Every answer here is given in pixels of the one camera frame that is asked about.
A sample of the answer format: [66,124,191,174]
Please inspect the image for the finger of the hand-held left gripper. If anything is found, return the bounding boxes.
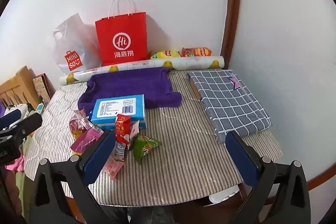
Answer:
[5,112,43,142]
[0,109,22,129]

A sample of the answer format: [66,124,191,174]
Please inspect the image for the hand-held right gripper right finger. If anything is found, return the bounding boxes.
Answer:
[225,130,311,224]

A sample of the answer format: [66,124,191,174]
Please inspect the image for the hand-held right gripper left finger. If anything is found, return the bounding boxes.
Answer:
[30,130,117,224]

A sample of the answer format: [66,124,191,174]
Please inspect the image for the pale pink snack packet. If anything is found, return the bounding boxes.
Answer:
[101,158,124,180]

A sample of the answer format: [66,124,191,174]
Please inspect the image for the green snack packet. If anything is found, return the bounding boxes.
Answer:
[133,135,162,163]

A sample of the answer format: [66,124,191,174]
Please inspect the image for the white printed cloth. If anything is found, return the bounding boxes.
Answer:
[5,103,35,121]

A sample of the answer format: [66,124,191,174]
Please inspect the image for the pink cloth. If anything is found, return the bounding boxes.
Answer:
[5,154,25,172]

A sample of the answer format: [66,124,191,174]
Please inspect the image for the magenta snack packet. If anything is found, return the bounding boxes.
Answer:
[71,127,105,156]

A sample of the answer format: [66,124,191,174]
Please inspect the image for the silver snack packet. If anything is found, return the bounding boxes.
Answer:
[113,141,126,161]

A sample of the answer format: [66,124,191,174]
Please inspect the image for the red snack packet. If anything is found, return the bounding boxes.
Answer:
[115,114,131,144]

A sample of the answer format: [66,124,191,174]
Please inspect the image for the clear pink snack packet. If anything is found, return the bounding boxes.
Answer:
[69,109,91,140]

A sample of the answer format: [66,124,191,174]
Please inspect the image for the patterned cardboard box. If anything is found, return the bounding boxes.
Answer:
[32,74,52,104]

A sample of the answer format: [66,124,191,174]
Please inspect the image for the white pink cartoon snack packet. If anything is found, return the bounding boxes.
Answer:
[128,120,141,149]

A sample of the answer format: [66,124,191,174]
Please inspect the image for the blue tissue pack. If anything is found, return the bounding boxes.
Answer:
[90,94,147,130]

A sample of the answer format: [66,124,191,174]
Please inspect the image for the brown wooden table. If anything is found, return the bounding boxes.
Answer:
[193,185,260,224]

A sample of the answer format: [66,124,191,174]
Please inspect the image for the striped tablecloth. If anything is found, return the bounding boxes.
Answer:
[24,69,284,207]

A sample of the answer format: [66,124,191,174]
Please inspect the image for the grey checked folded cloth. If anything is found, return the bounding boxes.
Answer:
[187,69,273,144]

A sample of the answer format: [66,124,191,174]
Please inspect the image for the purple towel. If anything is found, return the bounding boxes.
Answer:
[78,67,183,111]

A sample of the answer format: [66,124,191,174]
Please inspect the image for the brown wooden door trim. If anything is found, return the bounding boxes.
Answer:
[306,161,336,191]
[220,0,242,67]

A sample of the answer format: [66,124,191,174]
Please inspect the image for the brown flat board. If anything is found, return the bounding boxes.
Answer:
[189,79,203,103]

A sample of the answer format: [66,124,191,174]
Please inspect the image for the white plastic bag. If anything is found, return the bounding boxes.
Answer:
[51,13,101,75]

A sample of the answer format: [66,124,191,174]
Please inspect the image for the lemon print rolled table cover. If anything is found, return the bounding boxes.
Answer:
[59,55,225,84]

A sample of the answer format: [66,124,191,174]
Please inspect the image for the orange snack bag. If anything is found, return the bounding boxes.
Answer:
[181,47,213,57]

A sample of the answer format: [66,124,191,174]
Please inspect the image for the yellow snack bag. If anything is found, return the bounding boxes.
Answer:
[150,49,181,60]

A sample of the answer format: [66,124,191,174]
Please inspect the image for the red paper bag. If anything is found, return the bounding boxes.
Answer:
[95,0,149,66]

